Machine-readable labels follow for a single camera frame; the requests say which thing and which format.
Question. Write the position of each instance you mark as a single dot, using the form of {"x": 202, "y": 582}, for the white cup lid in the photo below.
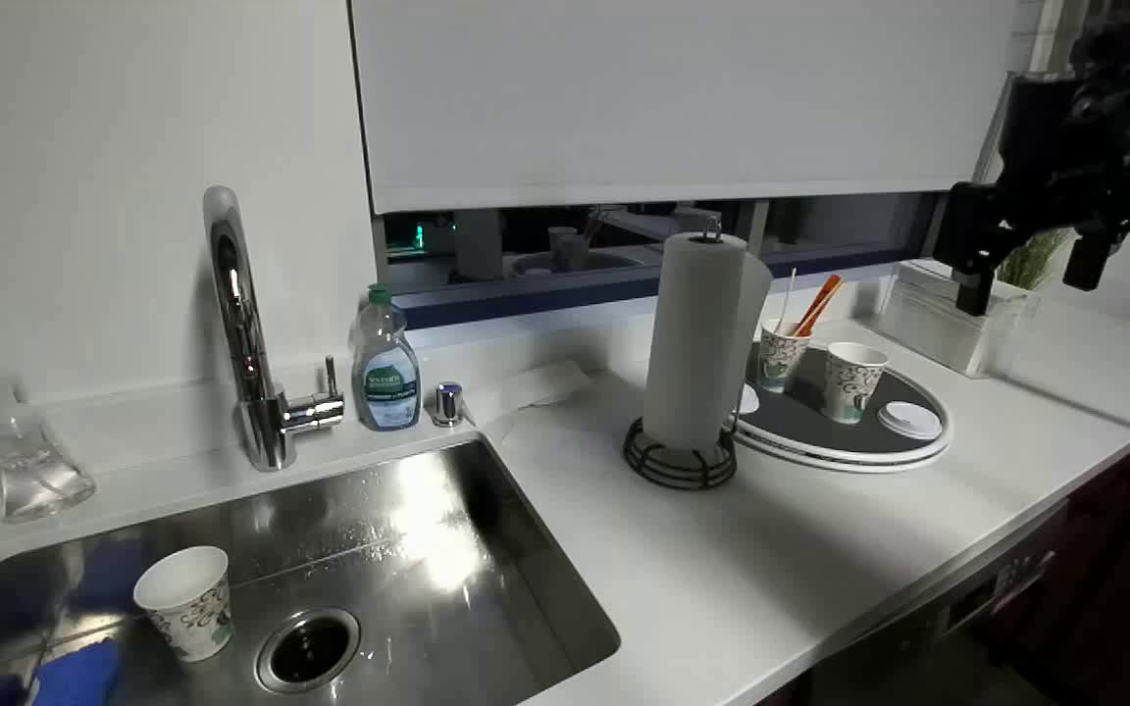
{"x": 911, "y": 420}

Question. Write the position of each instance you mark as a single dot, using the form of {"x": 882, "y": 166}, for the white paper towel roll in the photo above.
{"x": 711, "y": 292}

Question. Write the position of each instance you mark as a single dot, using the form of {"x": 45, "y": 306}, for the blue sponge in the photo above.
{"x": 77, "y": 680}

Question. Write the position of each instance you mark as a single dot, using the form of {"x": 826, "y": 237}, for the dish soap bottle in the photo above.
{"x": 388, "y": 369}

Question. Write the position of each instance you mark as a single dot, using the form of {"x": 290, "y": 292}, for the patterned coffee cup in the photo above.
{"x": 778, "y": 359}
{"x": 852, "y": 376}

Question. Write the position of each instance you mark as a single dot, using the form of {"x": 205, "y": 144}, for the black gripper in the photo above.
{"x": 1064, "y": 163}

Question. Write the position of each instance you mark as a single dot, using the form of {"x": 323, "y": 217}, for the white roller blind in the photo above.
{"x": 499, "y": 105}

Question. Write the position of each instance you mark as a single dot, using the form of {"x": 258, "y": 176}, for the chrome kitchen faucet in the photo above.
{"x": 264, "y": 416}

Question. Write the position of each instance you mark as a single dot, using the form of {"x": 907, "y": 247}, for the paper cup in sink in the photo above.
{"x": 189, "y": 602}

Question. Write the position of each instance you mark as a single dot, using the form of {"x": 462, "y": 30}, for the black wire towel holder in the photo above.
{"x": 682, "y": 467}

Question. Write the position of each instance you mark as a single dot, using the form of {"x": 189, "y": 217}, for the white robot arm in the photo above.
{"x": 1099, "y": 53}

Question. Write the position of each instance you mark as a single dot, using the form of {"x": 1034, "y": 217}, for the small metal sink knob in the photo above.
{"x": 447, "y": 407}

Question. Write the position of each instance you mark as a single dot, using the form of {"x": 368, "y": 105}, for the stainless steel sink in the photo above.
{"x": 413, "y": 582}

